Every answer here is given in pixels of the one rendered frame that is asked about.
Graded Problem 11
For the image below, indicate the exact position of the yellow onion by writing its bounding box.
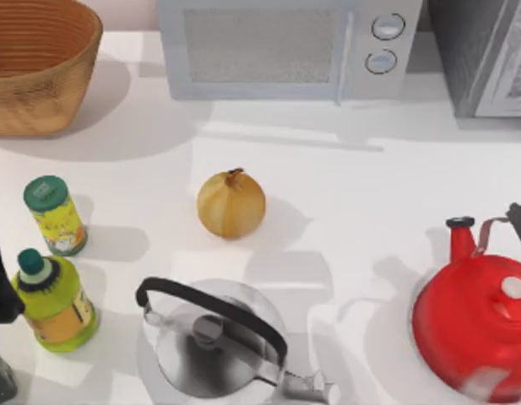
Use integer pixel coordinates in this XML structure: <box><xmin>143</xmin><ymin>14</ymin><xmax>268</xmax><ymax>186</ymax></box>
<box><xmin>196</xmin><ymin>168</ymin><xmax>267</xmax><ymax>240</ymax></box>

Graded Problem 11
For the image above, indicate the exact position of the silver kettle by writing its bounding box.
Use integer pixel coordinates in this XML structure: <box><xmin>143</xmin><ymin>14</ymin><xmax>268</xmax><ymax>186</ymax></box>
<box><xmin>135</xmin><ymin>276</ymin><xmax>341</xmax><ymax>405</ymax></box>

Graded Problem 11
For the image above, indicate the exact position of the pale microwave oven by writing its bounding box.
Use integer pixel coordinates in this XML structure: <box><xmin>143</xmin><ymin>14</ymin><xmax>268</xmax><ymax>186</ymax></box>
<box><xmin>154</xmin><ymin>0</ymin><xmax>425</xmax><ymax>106</ymax></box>

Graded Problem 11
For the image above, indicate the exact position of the microwave knob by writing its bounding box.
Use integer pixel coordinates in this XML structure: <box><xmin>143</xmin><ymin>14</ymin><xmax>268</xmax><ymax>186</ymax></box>
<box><xmin>371</xmin><ymin>12</ymin><xmax>406</xmax><ymax>41</ymax></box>
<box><xmin>364</xmin><ymin>47</ymin><xmax>399</xmax><ymax>76</ymax></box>

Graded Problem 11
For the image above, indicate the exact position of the green lidded yellow can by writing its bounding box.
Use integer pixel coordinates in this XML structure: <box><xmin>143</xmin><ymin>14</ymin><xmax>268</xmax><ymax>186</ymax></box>
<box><xmin>23</xmin><ymin>175</ymin><xmax>89</xmax><ymax>257</ymax></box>

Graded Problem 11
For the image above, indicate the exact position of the green bottle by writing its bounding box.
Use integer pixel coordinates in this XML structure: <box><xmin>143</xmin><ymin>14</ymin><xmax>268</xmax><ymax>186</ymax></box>
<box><xmin>11</xmin><ymin>248</ymin><xmax>100</xmax><ymax>354</ymax></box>

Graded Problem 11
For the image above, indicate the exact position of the red kettle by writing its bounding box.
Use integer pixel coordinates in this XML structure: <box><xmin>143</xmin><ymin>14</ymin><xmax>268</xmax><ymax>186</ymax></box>
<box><xmin>411</xmin><ymin>202</ymin><xmax>521</xmax><ymax>404</ymax></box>

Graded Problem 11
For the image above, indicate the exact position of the brown wicker basket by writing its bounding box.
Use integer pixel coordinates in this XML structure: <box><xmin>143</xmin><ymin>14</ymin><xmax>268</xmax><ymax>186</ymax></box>
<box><xmin>0</xmin><ymin>0</ymin><xmax>104</xmax><ymax>137</ymax></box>

